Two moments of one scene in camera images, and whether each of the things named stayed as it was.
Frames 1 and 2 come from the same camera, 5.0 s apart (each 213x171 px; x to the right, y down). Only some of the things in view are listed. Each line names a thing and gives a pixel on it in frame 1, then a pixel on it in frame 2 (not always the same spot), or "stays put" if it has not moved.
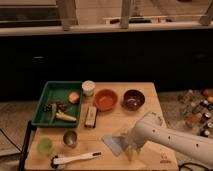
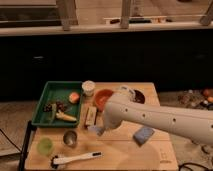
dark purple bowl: [132, 100] stays put
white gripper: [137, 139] -> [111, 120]
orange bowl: [105, 99] stays put
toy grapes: [48, 106] stays put
